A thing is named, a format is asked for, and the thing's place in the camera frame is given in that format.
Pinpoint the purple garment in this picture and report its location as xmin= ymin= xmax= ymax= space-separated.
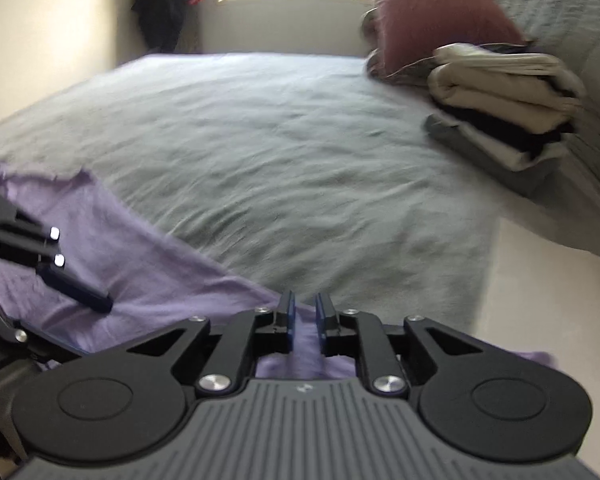
xmin=0 ymin=161 xmax=556 ymax=380

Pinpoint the dark grey folded garment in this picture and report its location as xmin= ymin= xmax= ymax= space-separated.
xmin=422 ymin=112 xmax=568 ymax=196

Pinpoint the white folded garment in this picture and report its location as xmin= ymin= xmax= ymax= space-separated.
xmin=426 ymin=112 xmax=568 ymax=171

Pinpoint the black folded garment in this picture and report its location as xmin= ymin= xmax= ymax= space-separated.
xmin=444 ymin=44 xmax=579 ymax=153

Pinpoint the grey bed sheet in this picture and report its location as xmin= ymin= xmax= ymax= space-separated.
xmin=0 ymin=54 xmax=600 ymax=330

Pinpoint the beige folded garment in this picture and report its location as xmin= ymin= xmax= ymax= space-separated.
xmin=428 ymin=63 xmax=581 ymax=134

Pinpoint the cream folded top garment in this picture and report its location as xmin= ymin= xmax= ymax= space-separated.
xmin=428 ymin=44 xmax=586 ymax=112

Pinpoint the pink velvet pillow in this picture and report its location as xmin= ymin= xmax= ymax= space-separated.
xmin=376 ymin=0 xmax=527 ymax=74

